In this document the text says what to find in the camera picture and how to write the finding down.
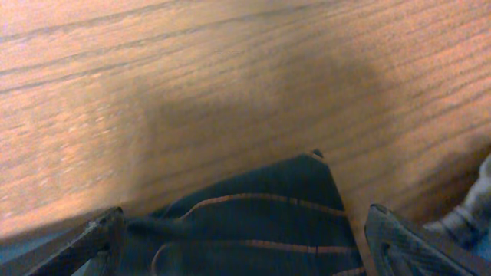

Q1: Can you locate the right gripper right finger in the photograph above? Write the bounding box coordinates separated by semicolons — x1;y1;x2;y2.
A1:
364;204;490;276

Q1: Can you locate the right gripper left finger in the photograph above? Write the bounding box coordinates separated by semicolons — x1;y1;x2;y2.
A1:
1;207;125;276

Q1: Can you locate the black orange patterned jersey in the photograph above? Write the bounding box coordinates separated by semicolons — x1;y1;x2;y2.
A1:
114;150;366;275

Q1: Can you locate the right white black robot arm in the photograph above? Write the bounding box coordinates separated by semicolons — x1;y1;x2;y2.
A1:
1;153;490;275

